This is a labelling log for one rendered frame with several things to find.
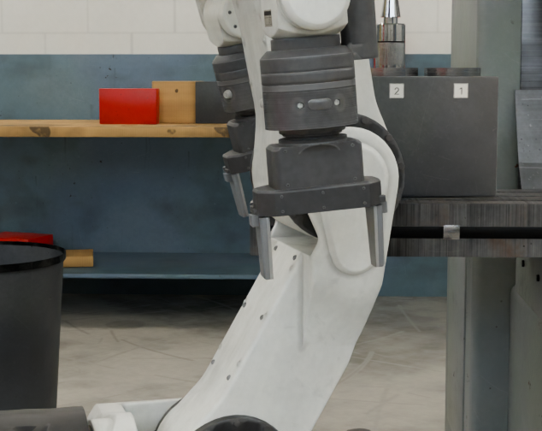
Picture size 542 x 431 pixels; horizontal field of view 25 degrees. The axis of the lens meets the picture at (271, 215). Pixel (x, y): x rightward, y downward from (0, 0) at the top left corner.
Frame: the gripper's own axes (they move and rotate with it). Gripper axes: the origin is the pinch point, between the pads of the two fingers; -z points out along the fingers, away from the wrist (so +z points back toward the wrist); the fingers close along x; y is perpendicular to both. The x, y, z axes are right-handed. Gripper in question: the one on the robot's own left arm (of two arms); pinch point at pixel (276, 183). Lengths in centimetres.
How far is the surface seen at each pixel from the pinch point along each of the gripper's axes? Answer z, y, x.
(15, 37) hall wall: 9, 475, 8
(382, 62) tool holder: 8.1, 25.4, 27.6
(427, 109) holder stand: 0.0, 19.7, 31.0
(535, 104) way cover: -10, 48, 63
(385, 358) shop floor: -139, 283, 97
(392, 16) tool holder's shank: 14.6, 25.6, 31.0
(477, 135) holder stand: -5.8, 18.0, 37.5
